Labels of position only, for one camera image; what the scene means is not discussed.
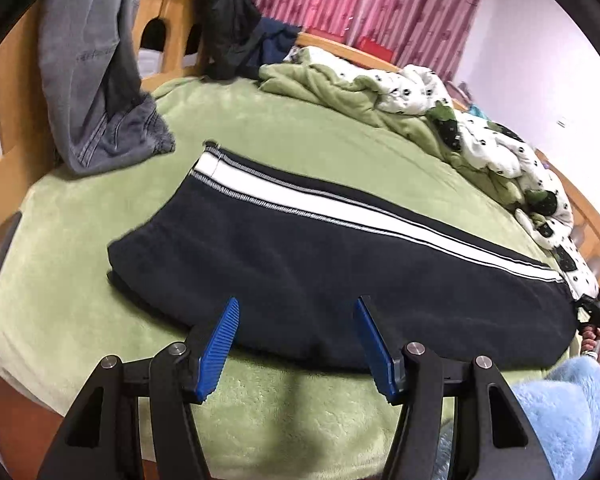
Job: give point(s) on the person's right hand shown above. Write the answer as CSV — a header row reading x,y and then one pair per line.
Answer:
x,y
591,345

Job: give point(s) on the green fleece bed blanket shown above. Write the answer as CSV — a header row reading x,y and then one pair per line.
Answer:
x,y
305,130

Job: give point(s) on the black pants with white stripe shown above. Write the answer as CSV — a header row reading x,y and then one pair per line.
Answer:
x,y
305,270

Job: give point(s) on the person's right forearm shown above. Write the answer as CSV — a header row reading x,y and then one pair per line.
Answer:
x,y
570,410

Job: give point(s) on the teal item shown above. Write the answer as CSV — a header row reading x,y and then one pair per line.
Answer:
x,y
476,110

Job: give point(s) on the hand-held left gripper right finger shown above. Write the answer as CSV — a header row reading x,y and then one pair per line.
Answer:
x,y
375,345

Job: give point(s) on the grey jeans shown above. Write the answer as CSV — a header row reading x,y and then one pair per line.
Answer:
x,y
85,60

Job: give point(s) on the wooden bed frame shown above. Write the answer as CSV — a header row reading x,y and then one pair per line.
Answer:
x,y
167,5

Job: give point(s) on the red paper item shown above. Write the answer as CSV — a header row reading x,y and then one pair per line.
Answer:
x,y
376,49

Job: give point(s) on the navy blue garment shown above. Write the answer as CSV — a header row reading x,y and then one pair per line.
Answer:
x,y
275,40

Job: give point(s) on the white printed quilt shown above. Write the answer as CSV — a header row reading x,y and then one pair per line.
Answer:
x,y
415,85

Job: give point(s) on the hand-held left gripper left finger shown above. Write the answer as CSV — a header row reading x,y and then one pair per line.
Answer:
x,y
217,345

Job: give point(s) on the black jacket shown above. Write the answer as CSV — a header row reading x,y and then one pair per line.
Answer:
x,y
227,15

